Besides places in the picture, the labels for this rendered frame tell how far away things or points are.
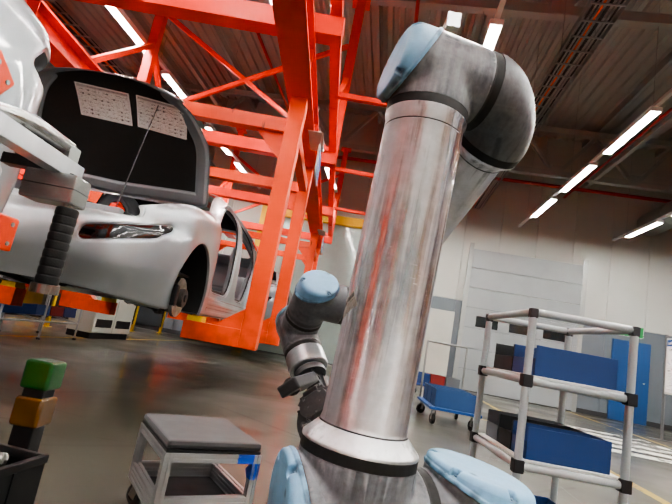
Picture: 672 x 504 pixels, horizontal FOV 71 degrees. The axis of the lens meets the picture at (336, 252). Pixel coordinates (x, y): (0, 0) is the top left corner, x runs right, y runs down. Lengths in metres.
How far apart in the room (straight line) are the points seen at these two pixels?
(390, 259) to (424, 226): 0.06
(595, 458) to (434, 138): 1.57
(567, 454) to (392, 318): 1.46
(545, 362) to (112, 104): 3.72
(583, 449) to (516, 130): 1.45
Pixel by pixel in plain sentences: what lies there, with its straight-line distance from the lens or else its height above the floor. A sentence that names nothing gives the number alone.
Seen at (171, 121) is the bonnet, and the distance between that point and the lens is 4.24.
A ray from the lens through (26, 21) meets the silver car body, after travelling 1.95.
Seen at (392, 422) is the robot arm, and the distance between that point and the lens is 0.59.
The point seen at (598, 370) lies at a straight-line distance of 2.00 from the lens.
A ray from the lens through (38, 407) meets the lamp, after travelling 0.79.
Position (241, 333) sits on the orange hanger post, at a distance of 4.33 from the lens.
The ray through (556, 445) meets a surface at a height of 0.54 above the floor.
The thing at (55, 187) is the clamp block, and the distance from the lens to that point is 0.91.
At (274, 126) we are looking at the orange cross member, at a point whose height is 2.64.
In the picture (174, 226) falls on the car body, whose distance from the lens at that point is 3.59.
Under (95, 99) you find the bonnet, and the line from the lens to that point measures 4.48.
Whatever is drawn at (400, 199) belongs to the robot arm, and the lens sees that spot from 0.60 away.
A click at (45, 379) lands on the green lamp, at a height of 0.64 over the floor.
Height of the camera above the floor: 0.77
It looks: 10 degrees up
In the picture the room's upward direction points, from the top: 11 degrees clockwise
